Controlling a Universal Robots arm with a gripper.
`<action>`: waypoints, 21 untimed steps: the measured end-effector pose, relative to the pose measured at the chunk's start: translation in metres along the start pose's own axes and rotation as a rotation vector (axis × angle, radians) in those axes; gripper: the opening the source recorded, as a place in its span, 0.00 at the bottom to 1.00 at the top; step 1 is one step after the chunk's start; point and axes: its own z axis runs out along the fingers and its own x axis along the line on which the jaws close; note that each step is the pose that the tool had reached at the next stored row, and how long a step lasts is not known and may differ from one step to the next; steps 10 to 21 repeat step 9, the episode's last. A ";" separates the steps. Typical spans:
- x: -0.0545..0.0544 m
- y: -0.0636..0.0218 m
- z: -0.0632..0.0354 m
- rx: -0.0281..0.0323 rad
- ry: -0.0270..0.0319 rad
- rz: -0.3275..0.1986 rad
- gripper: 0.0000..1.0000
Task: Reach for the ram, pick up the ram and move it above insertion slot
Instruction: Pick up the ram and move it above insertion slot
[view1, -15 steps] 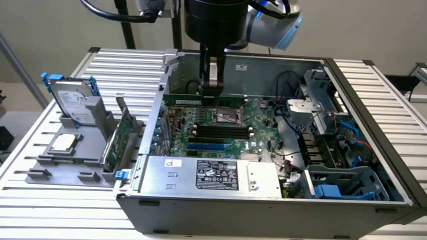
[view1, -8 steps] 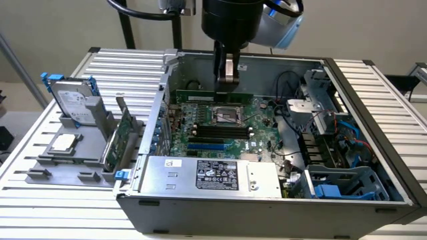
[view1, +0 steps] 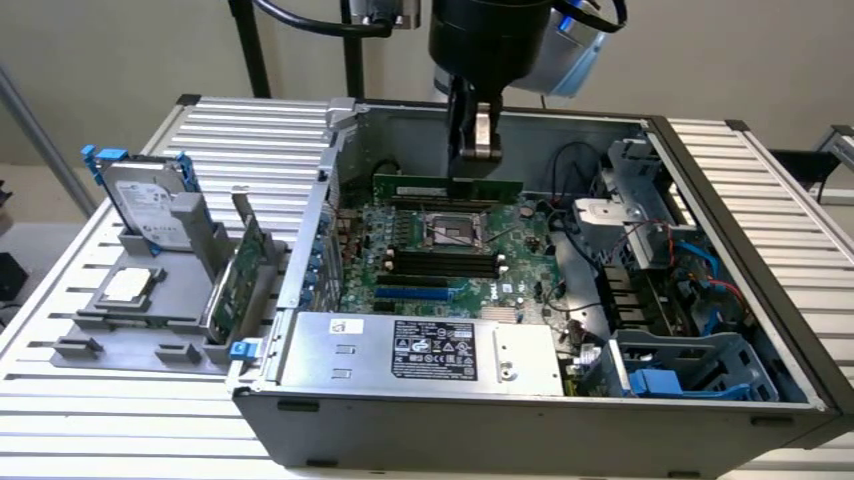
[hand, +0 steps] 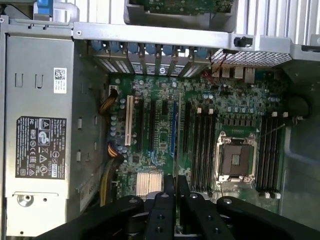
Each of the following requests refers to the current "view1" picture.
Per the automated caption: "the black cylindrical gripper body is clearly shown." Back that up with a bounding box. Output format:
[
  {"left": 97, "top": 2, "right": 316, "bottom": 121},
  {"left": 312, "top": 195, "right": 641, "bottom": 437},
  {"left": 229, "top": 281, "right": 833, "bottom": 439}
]
[{"left": 425, "top": 0, "right": 555, "bottom": 93}]

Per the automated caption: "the green RAM stick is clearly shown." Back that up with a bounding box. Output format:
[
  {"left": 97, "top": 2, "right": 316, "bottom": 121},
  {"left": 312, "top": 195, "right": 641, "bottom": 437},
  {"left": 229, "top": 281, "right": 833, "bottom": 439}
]
[{"left": 370, "top": 172, "right": 525, "bottom": 205}]

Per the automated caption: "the black RAM slot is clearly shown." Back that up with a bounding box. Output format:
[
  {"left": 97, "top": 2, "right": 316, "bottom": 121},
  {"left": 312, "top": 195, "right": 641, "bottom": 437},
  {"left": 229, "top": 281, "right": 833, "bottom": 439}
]
[
  {"left": 384, "top": 260, "right": 501, "bottom": 272},
  {"left": 386, "top": 247, "right": 501, "bottom": 258},
  {"left": 385, "top": 254, "right": 501, "bottom": 265},
  {"left": 389, "top": 197, "right": 514, "bottom": 214},
  {"left": 382, "top": 267, "right": 501, "bottom": 280}
]

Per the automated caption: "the black expansion slot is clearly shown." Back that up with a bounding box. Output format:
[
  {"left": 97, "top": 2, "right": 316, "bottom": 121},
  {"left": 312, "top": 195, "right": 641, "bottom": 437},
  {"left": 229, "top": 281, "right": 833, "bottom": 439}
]
[{"left": 374, "top": 273, "right": 450, "bottom": 292}]

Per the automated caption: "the blue expansion slot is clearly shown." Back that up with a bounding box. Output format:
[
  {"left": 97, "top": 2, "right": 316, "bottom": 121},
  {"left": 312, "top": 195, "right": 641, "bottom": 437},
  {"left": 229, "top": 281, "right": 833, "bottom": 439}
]
[{"left": 372, "top": 286, "right": 450, "bottom": 304}]

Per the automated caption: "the CPU socket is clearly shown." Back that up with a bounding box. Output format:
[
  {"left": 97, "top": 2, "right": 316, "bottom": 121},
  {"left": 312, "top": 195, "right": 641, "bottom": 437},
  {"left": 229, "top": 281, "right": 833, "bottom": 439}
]
[{"left": 413, "top": 209, "right": 498, "bottom": 247}]

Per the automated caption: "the black stand pole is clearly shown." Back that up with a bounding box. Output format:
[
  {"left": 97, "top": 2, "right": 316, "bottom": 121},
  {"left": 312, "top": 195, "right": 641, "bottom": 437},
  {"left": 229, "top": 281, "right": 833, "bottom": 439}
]
[
  {"left": 341, "top": 24, "right": 368, "bottom": 99},
  {"left": 228, "top": 0, "right": 273, "bottom": 99}
]

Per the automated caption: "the green motherboard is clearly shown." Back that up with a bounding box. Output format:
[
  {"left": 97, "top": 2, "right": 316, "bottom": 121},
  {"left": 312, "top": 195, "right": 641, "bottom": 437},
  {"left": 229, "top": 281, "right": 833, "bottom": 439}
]
[{"left": 329, "top": 192, "right": 581, "bottom": 331}]

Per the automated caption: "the silver drive cage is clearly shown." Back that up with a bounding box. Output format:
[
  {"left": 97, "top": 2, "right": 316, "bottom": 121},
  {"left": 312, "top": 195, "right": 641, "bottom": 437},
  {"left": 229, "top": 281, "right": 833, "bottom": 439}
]
[{"left": 571, "top": 137, "right": 699, "bottom": 272}]

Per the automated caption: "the silver chipset heatsink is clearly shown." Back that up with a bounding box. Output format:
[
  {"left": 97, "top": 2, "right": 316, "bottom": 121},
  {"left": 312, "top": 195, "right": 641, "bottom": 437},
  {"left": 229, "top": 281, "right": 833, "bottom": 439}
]
[{"left": 474, "top": 306, "right": 520, "bottom": 325}]

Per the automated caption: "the silver power supply unit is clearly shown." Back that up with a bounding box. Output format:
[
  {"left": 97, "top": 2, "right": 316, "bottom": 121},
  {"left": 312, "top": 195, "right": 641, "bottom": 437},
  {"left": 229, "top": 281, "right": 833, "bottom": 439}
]
[{"left": 278, "top": 310, "right": 568, "bottom": 397}]

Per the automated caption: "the green graphics card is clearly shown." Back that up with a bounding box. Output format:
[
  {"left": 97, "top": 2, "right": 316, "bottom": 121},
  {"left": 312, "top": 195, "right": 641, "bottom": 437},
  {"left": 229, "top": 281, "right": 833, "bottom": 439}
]
[{"left": 204, "top": 183, "right": 269, "bottom": 347}]

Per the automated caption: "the silver hard disk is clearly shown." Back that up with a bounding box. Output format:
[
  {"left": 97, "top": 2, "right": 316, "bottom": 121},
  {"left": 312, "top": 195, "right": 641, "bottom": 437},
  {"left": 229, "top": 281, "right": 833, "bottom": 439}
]
[{"left": 102, "top": 159, "right": 193, "bottom": 250}]

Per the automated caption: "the aluminium profile fixture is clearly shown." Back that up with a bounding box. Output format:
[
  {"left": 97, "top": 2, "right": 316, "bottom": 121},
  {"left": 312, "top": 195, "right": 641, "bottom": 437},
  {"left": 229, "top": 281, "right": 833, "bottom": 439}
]
[{"left": 765, "top": 123, "right": 854, "bottom": 206}]

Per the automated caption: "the blue disk caddy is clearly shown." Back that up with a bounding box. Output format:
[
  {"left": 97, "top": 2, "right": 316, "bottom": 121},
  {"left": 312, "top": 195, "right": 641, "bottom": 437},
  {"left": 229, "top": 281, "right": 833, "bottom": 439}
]
[{"left": 78, "top": 143, "right": 202, "bottom": 206}]

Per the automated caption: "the gray parts rack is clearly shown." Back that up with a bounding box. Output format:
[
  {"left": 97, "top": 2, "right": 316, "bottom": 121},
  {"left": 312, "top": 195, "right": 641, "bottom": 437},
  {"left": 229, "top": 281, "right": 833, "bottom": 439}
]
[{"left": 49, "top": 192, "right": 289, "bottom": 377}]

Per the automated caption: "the gray blue disk bay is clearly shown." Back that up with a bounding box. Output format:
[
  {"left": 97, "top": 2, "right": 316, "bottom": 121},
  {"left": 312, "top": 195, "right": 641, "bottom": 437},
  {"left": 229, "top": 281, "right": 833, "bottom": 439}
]
[{"left": 607, "top": 328, "right": 780, "bottom": 402}]

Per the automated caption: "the silver CPU chip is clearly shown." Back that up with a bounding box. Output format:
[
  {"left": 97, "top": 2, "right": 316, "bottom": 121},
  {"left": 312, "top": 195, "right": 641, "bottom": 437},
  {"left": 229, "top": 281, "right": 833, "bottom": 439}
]
[{"left": 98, "top": 267, "right": 166, "bottom": 304}]

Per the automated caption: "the black open PC case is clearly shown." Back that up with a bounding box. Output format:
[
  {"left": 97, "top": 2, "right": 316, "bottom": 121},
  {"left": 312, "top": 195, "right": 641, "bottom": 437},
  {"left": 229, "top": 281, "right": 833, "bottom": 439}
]
[{"left": 229, "top": 97, "right": 843, "bottom": 471}]

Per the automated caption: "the black looped wire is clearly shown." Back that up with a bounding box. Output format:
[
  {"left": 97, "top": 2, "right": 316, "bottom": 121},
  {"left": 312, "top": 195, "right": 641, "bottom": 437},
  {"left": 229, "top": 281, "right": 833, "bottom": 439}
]
[{"left": 547, "top": 141, "right": 605, "bottom": 204}]

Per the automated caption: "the gray wrist camera box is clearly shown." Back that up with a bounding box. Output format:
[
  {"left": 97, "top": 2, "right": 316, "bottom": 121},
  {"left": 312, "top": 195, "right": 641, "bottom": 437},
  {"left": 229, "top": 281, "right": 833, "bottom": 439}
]
[{"left": 341, "top": 0, "right": 422, "bottom": 30}]

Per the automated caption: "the black cable loop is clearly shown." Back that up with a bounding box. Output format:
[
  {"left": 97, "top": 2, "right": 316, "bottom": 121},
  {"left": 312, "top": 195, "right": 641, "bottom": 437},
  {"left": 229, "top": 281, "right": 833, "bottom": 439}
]
[{"left": 551, "top": 0, "right": 632, "bottom": 35}]

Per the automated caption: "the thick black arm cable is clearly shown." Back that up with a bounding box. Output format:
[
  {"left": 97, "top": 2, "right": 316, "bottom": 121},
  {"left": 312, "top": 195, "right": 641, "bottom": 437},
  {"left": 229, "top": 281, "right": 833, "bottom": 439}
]
[{"left": 250, "top": 0, "right": 396, "bottom": 39}]

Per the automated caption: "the red black twisted wire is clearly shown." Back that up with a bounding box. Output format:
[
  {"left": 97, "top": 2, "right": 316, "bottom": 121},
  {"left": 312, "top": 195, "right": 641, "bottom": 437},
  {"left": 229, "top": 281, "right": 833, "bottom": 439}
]
[{"left": 617, "top": 218, "right": 676, "bottom": 259}]

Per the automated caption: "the blue data wire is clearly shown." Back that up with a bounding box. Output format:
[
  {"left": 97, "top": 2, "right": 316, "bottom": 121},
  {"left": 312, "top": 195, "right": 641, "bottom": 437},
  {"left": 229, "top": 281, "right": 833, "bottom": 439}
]
[{"left": 669, "top": 238, "right": 743, "bottom": 337}]

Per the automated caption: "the red data wire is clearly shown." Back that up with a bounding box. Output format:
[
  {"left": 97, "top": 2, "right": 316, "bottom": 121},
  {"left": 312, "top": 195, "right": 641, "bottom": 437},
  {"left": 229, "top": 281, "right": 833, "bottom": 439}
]
[{"left": 705, "top": 278, "right": 747, "bottom": 324}]

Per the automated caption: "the aluminium frame post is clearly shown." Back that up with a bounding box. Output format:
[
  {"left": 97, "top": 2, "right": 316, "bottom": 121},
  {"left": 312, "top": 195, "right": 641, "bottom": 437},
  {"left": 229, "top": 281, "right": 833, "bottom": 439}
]
[{"left": 0, "top": 63, "right": 95, "bottom": 217}]

